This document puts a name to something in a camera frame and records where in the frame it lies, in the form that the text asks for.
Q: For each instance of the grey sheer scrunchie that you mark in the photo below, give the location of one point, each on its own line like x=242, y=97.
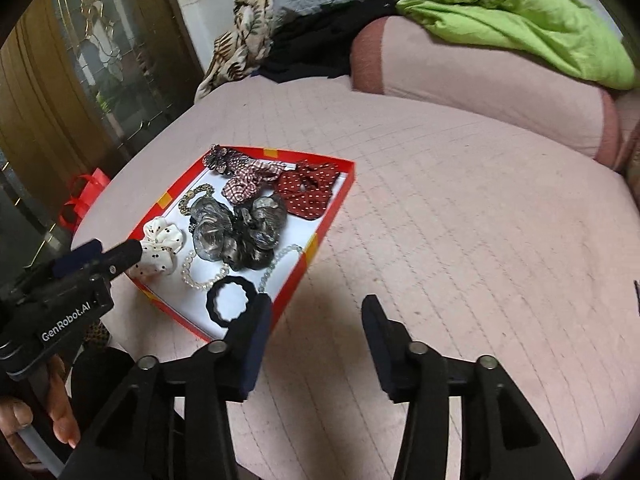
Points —
x=235, y=230

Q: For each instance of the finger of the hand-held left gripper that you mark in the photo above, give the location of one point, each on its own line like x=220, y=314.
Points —
x=75, y=256
x=122, y=256

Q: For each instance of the leopard print cloth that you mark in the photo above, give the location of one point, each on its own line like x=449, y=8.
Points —
x=240, y=45

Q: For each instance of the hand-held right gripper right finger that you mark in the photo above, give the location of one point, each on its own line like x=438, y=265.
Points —
x=375, y=340

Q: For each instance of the pink bolster pillow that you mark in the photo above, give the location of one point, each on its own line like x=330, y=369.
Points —
x=475, y=85

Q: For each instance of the white black-dotted scrunchie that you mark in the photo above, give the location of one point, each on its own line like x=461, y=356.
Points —
x=160, y=245

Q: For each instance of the plain black scrunchie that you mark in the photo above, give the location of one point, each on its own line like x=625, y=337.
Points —
x=215, y=305

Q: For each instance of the red shallow cardboard box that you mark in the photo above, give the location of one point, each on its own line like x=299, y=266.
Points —
x=320, y=225

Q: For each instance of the green blanket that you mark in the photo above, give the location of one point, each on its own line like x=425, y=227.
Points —
x=525, y=15

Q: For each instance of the black cloth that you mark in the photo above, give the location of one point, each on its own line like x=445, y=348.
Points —
x=320, y=45

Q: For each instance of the red white-dotted scrunchie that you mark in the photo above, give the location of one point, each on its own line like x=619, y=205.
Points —
x=305, y=192

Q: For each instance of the dark patterned scrunchie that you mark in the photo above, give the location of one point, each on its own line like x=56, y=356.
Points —
x=220, y=157

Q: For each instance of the wooden door with glass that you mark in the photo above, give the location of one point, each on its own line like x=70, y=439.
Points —
x=75, y=70

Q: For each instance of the person's left hand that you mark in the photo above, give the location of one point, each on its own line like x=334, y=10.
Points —
x=60, y=410

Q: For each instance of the pink plaid scrunchie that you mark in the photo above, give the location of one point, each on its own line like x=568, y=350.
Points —
x=245, y=182

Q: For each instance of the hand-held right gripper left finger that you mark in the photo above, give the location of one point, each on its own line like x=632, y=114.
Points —
x=255, y=340

